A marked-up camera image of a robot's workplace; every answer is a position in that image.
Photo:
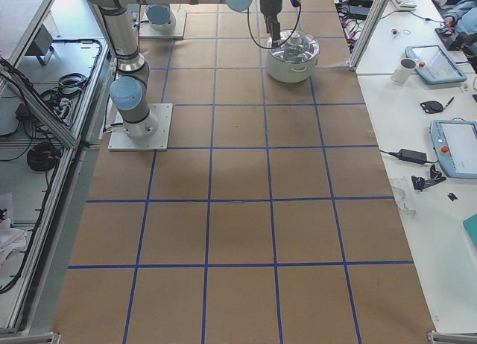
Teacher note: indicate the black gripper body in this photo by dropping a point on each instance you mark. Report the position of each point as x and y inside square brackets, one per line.
[268, 7]

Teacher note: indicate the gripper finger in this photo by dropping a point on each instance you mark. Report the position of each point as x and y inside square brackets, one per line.
[275, 34]

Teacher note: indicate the glass pot lid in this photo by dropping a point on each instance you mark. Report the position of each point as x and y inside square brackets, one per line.
[295, 47]

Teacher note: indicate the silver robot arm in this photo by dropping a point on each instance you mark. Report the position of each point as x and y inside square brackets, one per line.
[129, 90]
[161, 18]

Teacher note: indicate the pale green pot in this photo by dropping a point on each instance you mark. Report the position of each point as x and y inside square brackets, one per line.
[289, 72]

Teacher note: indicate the white mug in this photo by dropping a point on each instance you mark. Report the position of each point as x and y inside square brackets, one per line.
[404, 70]

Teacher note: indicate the upper blue teach pendant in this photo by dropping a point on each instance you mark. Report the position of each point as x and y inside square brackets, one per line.
[434, 64]

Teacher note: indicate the blue teach pendant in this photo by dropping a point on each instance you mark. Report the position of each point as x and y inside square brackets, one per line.
[434, 64]
[455, 146]

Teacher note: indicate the black power adapter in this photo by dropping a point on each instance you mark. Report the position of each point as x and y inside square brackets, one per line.
[412, 156]

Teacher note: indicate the lower blue teach pendant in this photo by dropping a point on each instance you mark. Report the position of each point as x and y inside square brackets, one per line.
[455, 146]

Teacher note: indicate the aluminium frame post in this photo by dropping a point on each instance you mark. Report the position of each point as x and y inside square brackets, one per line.
[370, 24]

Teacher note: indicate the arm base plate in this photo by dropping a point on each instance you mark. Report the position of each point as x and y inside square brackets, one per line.
[151, 134]
[174, 28]

